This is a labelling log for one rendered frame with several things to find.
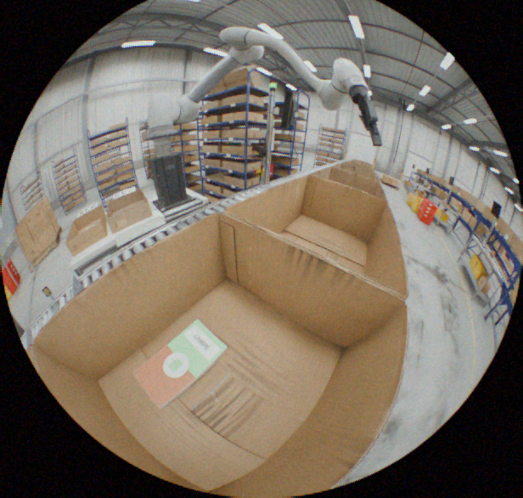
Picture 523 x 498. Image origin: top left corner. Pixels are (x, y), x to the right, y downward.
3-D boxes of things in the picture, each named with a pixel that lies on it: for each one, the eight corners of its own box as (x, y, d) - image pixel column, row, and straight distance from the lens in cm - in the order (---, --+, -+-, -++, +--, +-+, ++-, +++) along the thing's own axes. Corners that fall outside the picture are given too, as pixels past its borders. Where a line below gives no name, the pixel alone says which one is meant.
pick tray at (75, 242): (106, 215, 144) (102, 204, 141) (107, 235, 108) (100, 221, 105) (78, 231, 150) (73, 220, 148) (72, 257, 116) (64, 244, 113)
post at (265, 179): (266, 189, 151) (272, 93, 148) (270, 190, 149) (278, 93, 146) (258, 192, 142) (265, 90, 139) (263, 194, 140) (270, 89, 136)
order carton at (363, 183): (324, 193, 98) (330, 166, 95) (370, 210, 97) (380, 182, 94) (299, 214, 63) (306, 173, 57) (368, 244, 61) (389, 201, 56)
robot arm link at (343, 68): (370, 79, 76) (356, 98, 82) (357, 59, 88) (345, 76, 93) (346, 70, 70) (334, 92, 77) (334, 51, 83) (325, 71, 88)
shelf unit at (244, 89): (204, 207, 277) (196, 86, 263) (224, 198, 303) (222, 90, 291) (244, 227, 210) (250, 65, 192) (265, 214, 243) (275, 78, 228)
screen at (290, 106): (283, 155, 178) (292, 104, 180) (298, 159, 176) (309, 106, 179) (274, 161, 131) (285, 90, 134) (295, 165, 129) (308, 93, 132)
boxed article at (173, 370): (137, 373, 34) (132, 371, 33) (199, 321, 31) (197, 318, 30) (164, 408, 32) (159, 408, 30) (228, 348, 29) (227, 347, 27)
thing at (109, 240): (177, 186, 162) (177, 183, 161) (208, 202, 112) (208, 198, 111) (81, 229, 162) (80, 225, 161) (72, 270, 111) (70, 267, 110)
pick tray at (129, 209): (143, 200, 141) (140, 188, 138) (153, 216, 105) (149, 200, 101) (112, 212, 142) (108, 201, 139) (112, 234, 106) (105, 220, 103)
